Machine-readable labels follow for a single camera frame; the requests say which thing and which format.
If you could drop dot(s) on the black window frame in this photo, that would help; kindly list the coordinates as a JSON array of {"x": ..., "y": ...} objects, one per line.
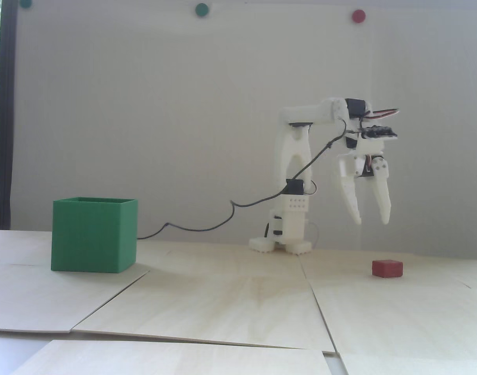
[{"x": 6, "y": 117}]

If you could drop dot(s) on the green round magnet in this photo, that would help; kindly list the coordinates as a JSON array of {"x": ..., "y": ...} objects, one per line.
[
  {"x": 25, "y": 3},
  {"x": 201, "y": 10}
]

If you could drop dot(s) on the green open box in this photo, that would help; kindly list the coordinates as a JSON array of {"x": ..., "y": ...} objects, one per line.
[{"x": 90, "y": 238}]

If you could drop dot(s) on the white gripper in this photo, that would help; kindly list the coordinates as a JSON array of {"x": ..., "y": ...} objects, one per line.
[{"x": 351, "y": 167}]

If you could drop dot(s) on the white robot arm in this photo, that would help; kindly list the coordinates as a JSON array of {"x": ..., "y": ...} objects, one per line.
[{"x": 297, "y": 144}]

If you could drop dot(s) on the red block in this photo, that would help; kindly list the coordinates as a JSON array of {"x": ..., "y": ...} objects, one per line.
[{"x": 386, "y": 269}]

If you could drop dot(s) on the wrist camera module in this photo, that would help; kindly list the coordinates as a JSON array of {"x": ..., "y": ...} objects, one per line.
[{"x": 379, "y": 132}]

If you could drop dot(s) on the light plywood sheet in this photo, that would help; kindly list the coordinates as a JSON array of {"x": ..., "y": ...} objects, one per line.
[
  {"x": 164, "y": 259},
  {"x": 418, "y": 367},
  {"x": 164, "y": 359},
  {"x": 398, "y": 312},
  {"x": 47, "y": 300},
  {"x": 222, "y": 308}
]

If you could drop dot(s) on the red round magnet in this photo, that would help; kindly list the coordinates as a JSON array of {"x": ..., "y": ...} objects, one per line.
[{"x": 358, "y": 16}]

